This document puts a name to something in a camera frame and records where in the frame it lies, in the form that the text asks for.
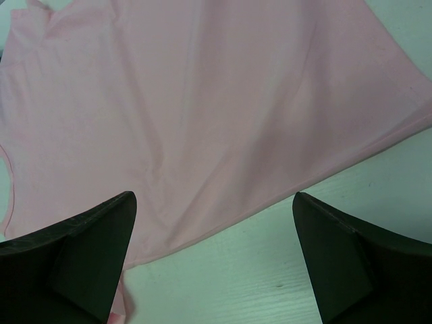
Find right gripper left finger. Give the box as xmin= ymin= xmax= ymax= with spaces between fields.
xmin=1 ymin=191 xmax=136 ymax=323

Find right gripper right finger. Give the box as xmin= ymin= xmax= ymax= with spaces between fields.
xmin=292 ymin=192 xmax=431 ymax=323

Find pink t-shirt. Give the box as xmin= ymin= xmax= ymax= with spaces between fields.
xmin=0 ymin=0 xmax=432 ymax=324

